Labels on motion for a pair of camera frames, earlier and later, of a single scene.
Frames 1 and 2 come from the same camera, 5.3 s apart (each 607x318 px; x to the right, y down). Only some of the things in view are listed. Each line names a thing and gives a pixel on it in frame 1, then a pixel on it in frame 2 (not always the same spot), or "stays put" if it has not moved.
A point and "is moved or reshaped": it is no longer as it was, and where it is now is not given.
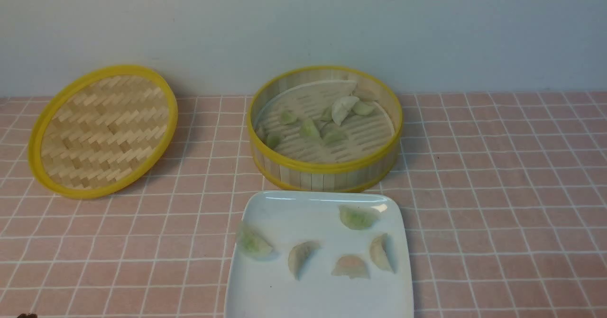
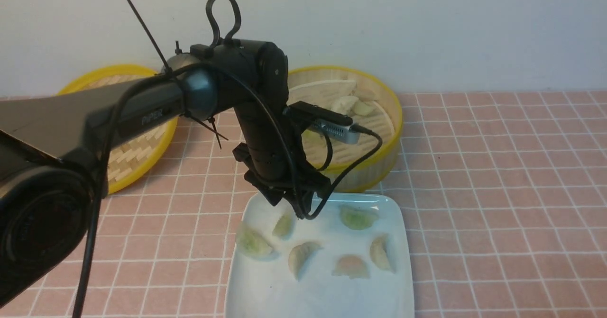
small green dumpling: x=288 y=118 is moved or reshaped
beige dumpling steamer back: x=366 y=95 stays put
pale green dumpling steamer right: x=363 y=108 stays put
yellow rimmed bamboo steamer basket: x=325 y=129 stays put
